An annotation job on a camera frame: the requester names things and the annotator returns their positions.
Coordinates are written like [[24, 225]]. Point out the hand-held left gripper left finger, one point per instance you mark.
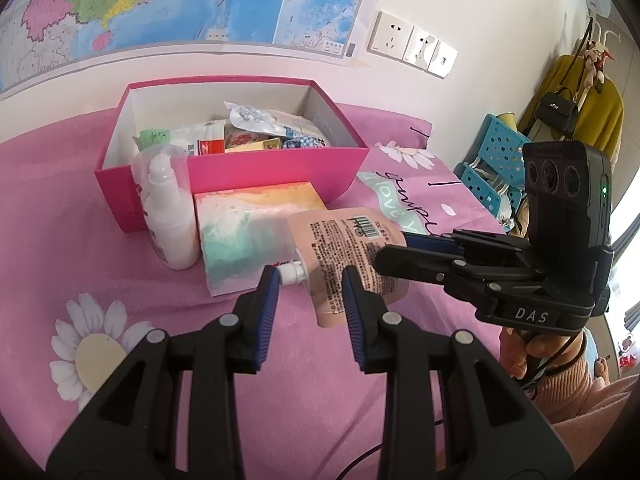
[[267, 315]]

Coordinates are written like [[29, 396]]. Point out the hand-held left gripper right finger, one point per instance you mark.
[[352, 315]]

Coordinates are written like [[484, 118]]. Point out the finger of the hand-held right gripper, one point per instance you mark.
[[430, 241], [415, 262]]

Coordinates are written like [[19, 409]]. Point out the pink spout pouch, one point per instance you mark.
[[330, 250]]

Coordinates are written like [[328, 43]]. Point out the pink cardboard box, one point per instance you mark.
[[260, 175]]

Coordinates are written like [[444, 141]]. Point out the blue gingham scrunchie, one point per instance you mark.
[[302, 140]]

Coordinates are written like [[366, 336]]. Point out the white packet with red label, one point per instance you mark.
[[205, 147]]

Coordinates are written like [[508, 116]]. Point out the floral tissue packet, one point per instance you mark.
[[242, 136]]

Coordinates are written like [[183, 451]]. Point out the clear bag of white pieces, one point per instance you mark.
[[252, 116]]

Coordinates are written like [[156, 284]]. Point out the green white packet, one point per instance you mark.
[[152, 139]]

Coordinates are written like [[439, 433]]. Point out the person's right forearm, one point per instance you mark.
[[575, 395]]

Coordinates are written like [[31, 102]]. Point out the person's right hand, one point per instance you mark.
[[545, 350]]

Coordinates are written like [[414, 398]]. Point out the pastel tissue pack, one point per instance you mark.
[[235, 240]]

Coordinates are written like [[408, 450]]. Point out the black handbag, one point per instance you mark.
[[557, 110]]

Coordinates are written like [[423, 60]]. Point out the blue plastic rack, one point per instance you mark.
[[495, 140]]

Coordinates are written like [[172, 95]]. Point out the pink floral bedsheet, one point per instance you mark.
[[310, 410]]

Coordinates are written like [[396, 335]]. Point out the yellow coat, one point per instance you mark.
[[605, 110]]

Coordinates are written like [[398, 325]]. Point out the yellow-green cup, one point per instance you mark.
[[509, 122]]

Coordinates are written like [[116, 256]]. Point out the white pump bottle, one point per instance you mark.
[[170, 230]]

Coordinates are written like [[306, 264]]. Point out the hanging plush toy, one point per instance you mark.
[[597, 67]]

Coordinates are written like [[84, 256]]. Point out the beige tape piece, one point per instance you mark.
[[361, 61]]

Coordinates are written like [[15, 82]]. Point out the white wall socket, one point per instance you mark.
[[392, 35], [422, 49], [443, 60]]

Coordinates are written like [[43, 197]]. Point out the colourful wall map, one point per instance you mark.
[[150, 0]]

